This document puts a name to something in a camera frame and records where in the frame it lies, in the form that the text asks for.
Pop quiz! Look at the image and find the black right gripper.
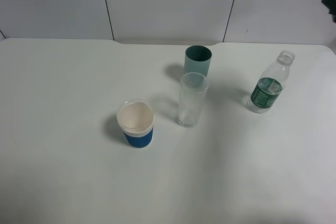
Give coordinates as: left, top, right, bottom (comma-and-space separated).
321, 0, 336, 23

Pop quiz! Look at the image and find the clear bottle with green label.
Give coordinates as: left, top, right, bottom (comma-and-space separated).
247, 50, 295, 114

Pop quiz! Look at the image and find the teal plastic cup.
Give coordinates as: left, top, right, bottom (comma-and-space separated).
184, 45, 212, 77

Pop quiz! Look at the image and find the blue and white paper cup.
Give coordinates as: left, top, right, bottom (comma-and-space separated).
116, 99, 154, 148

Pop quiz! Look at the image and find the tall clear glass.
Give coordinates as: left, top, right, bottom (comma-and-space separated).
177, 72, 209, 128

